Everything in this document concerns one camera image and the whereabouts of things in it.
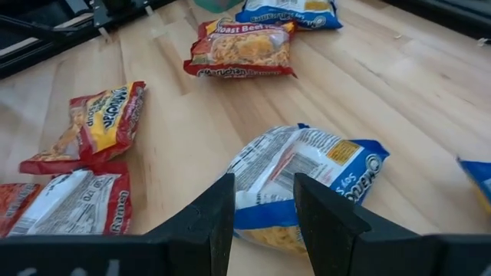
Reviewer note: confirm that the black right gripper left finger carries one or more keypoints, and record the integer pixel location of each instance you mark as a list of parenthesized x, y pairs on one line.
[(207, 230)]

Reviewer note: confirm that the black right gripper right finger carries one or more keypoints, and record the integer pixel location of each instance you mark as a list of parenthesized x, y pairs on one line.
[(326, 230)]

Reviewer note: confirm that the blue soy Maruchan noodle pack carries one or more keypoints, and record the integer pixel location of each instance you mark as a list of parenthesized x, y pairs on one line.
[(479, 176), (291, 17), (307, 161)]

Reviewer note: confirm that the red yellow Maruchan noodle pack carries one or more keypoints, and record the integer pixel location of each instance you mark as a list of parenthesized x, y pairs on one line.
[(103, 122)]

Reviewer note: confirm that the roast beef Maruchan noodle pack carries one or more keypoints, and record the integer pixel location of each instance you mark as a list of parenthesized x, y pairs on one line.
[(245, 48)]

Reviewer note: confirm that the green plastic bin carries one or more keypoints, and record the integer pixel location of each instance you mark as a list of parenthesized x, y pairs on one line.
[(216, 4)]

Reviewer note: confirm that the black rig frame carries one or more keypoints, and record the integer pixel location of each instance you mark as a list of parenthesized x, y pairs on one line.
[(38, 57)]

